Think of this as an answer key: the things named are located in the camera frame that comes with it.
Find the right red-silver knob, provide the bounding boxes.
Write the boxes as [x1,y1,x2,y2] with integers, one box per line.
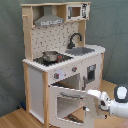
[71,65,78,73]

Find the red-silver knob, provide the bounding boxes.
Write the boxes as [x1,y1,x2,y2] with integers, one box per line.
[71,65,78,73]
[54,73,60,79]

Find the wooden toy kitchen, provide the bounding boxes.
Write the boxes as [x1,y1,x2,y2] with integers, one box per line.
[22,2,105,128]

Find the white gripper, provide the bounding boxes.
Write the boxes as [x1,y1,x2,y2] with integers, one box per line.
[86,89,110,118]

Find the black faucet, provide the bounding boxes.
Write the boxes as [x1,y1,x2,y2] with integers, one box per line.
[67,33,82,49]

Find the toy microwave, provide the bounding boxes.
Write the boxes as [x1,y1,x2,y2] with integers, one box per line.
[66,3,90,21]

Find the left red-silver knob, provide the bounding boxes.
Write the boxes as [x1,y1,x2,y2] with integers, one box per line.
[54,73,60,79]

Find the silver cooking pot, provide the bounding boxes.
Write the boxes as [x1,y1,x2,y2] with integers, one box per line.
[42,51,58,62]

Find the white dishwasher door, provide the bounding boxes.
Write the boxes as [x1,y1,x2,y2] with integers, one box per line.
[81,55,102,91]

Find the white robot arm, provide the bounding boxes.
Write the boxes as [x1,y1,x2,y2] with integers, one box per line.
[87,85,128,119]

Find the grey sink basin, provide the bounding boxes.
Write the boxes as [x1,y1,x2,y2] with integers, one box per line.
[66,47,94,56]

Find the grey range hood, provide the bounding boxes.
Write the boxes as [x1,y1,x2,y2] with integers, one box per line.
[35,6,64,27]

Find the white oven door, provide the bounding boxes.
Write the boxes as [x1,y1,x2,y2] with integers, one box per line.
[49,86,94,128]

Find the black stovetop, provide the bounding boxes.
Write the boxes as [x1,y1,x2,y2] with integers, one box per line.
[35,54,71,66]

